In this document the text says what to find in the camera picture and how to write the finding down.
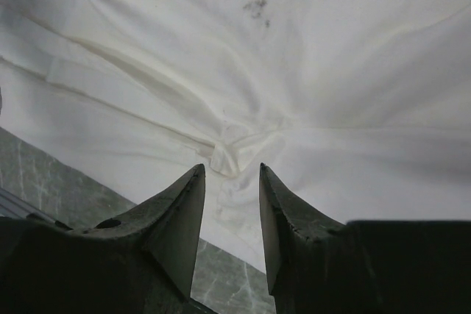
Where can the cream white t-shirt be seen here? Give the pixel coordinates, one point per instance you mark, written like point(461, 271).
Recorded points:
point(362, 107)

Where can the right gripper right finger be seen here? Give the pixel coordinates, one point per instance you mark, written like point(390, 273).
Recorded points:
point(315, 264)

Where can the aluminium rail frame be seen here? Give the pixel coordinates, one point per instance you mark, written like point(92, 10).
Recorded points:
point(14, 207)

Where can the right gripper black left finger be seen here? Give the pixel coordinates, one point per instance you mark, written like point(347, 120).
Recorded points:
point(141, 261)

